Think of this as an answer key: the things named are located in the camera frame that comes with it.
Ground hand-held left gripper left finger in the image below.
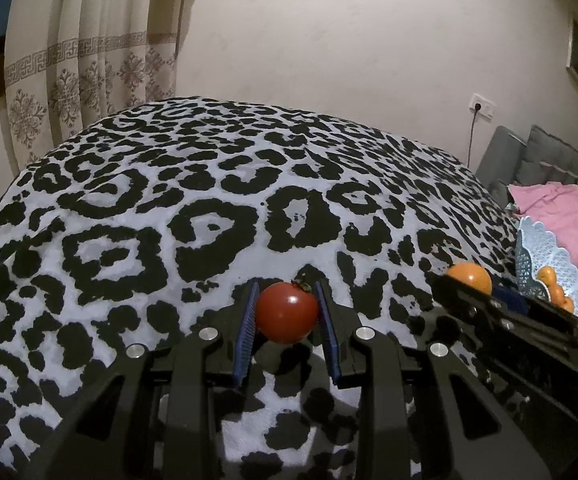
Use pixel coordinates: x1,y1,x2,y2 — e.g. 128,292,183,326
24,280,261,480

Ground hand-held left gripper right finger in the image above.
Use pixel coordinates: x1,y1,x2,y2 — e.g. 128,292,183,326
314,280,552,480

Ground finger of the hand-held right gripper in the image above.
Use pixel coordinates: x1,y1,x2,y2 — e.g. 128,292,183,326
430,272,578,348
490,287,578,333

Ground red tomato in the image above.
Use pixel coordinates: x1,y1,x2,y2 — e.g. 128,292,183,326
255,281,320,345

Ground light blue plastic fruit basket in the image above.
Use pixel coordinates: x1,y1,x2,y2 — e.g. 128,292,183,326
514,216,578,324

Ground pink blanket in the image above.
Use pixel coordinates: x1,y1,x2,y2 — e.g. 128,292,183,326
506,182,578,330

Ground grey headboard cushion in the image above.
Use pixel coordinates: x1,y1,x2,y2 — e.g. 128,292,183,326
476,126,528,207
514,124,578,189

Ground black white leopard print blanket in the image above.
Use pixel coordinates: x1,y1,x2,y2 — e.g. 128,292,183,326
0,95,537,480

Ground beige patterned curtain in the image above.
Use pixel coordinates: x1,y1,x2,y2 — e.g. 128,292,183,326
1,0,191,176

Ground dark power cable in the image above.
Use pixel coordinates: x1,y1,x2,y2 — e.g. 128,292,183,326
466,105,481,169

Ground white wall socket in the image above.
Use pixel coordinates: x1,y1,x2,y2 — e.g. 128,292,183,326
470,92,497,119

